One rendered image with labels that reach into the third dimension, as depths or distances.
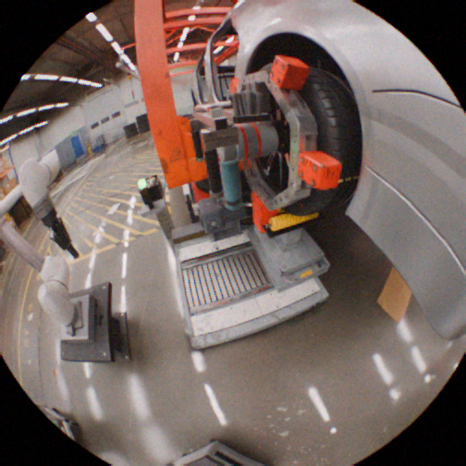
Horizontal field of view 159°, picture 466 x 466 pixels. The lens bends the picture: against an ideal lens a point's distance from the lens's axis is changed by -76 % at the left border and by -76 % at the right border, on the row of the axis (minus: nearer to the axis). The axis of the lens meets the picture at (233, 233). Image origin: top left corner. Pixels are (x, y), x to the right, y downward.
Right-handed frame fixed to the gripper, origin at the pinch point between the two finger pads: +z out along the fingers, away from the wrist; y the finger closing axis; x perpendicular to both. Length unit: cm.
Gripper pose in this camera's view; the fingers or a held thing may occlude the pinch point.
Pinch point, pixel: (72, 251)
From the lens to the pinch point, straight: 80.4
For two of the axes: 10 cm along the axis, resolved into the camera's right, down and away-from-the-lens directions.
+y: 5.3, 5.6, -6.3
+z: 0.7, 7.1, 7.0
